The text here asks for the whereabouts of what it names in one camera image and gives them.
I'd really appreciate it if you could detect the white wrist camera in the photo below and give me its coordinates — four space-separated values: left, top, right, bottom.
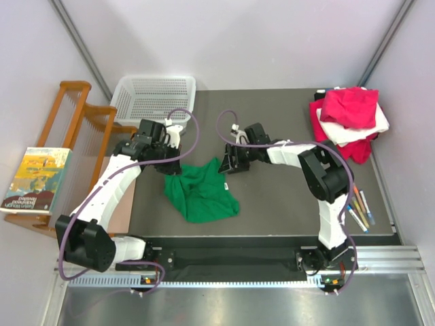
164 119 184 149
230 124 248 144

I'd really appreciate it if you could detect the white folded shirt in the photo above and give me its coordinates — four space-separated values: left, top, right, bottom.
314 104 389 147

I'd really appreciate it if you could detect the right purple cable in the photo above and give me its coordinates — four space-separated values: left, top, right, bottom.
216 109 360 295

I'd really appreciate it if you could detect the red bottom shirt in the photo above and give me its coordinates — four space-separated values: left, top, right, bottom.
309 99 378 164

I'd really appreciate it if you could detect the orange marker pen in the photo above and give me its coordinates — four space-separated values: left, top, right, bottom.
353 184 365 211

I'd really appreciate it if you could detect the yellow marker pen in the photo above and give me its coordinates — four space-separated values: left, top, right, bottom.
352 197 370 229

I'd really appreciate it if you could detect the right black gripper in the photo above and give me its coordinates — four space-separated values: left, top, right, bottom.
218 143 258 175

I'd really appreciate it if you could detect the white plastic basket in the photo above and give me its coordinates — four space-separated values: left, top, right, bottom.
110 75 196 127

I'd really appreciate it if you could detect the wooden rack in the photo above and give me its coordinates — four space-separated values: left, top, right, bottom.
1 81 137 238

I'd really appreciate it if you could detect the grey slotted cable duct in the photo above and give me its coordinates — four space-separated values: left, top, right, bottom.
69 274 339 289

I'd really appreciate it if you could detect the paperback book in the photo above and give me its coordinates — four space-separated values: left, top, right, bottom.
1 147 72 215

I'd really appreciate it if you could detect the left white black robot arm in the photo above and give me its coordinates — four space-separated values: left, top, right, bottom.
55 120 184 272

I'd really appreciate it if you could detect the purple cable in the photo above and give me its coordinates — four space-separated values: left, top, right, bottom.
216 109 360 295
58 108 200 295

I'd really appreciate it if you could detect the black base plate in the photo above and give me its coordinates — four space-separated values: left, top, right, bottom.
114 234 404 283

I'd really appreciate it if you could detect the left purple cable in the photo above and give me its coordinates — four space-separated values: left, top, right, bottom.
58 108 200 295

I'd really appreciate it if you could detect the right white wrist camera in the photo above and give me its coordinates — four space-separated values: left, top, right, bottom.
230 124 248 144

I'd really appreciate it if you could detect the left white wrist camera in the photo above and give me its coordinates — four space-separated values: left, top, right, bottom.
164 119 184 149

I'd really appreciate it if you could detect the pink red folded shirt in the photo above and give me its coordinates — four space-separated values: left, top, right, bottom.
320 87 379 129

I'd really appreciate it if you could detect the green t shirt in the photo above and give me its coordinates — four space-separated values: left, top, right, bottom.
164 158 240 223

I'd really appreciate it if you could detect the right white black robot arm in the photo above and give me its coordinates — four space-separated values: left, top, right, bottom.
218 123 353 272

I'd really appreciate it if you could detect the white marker pen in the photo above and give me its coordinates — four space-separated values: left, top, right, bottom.
360 190 376 225

